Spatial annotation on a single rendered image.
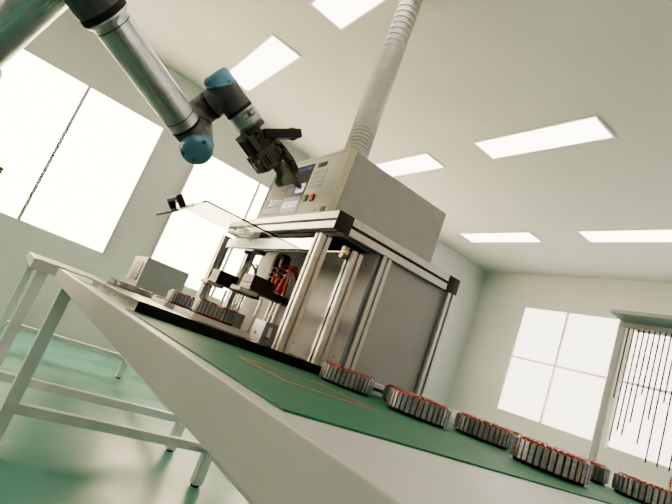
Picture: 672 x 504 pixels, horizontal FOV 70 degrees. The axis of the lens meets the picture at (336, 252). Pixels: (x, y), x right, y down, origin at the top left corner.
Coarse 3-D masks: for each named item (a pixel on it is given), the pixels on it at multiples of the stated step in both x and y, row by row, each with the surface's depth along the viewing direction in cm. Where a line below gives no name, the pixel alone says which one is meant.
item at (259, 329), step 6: (258, 324) 122; (264, 324) 120; (270, 324) 120; (252, 330) 123; (258, 330) 121; (264, 330) 119; (276, 330) 121; (252, 336) 122; (258, 336) 119; (264, 336) 119; (270, 336) 120; (264, 342) 119; (270, 342) 120
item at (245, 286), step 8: (248, 280) 120; (256, 280) 118; (264, 280) 119; (232, 288) 120; (240, 288) 116; (248, 288) 117; (256, 288) 118; (264, 288) 120; (272, 288) 121; (256, 296) 119; (264, 296) 121; (272, 296) 120; (280, 296) 122; (272, 304) 126; (280, 304) 123; (272, 312) 124; (264, 320) 125; (272, 320) 122
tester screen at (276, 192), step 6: (306, 168) 142; (312, 168) 138; (300, 174) 143; (306, 174) 140; (306, 180) 138; (276, 186) 154; (282, 186) 150; (288, 186) 147; (270, 192) 156; (276, 192) 152; (282, 192) 148; (300, 192) 138; (270, 198) 154; (276, 198) 150; (282, 198) 146; (264, 204) 156; (276, 204) 148
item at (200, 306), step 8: (200, 304) 111; (208, 304) 111; (200, 312) 111; (208, 312) 111; (216, 312) 111; (224, 312) 111; (232, 312) 113; (216, 320) 111; (224, 320) 111; (232, 320) 113
